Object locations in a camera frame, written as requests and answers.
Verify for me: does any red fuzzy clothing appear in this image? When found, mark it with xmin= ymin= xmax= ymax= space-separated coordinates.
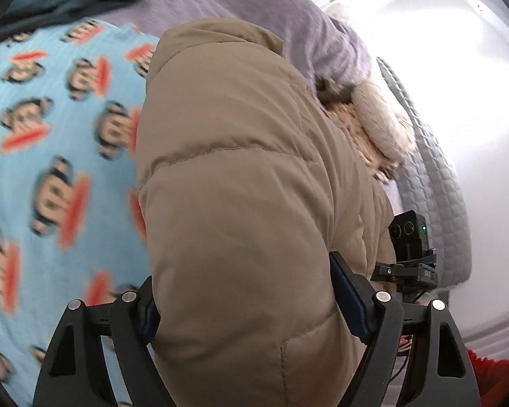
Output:
xmin=466 ymin=347 xmax=509 ymax=380

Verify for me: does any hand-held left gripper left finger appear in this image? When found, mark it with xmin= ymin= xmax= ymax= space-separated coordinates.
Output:
xmin=33 ymin=275 xmax=174 ymax=407

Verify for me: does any blue monkey print blanket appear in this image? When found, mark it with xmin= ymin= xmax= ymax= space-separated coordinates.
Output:
xmin=0 ymin=17 xmax=162 ymax=407

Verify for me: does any purple fleece blanket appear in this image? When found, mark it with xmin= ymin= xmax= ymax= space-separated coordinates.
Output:
xmin=133 ymin=0 xmax=374 ymax=90

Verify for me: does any black cable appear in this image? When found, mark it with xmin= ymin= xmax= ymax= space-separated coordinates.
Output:
xmin=388 ymin=333 xmax=414 ymax=388

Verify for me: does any tan puffer jacket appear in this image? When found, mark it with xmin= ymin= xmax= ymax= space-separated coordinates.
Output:
xmin=135 ymin=18 xmax=397 ymax=407

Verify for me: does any beige shaggy cloth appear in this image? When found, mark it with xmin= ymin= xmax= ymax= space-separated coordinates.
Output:
xmin=316 ymin=78 xmax=401 ymax=184

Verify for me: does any cream fluffy pillow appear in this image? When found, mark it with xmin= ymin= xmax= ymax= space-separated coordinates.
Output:
xmin=350 ymin=78 xmax=417 ymax=162

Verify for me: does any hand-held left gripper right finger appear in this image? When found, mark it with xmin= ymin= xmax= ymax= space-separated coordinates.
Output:
xmin=328 ymin=251 xmax=481 ymax=407

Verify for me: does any grey quilted mat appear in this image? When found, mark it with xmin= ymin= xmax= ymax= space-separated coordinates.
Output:
xmin=375 ymin=56 xmax=474 ymax=286

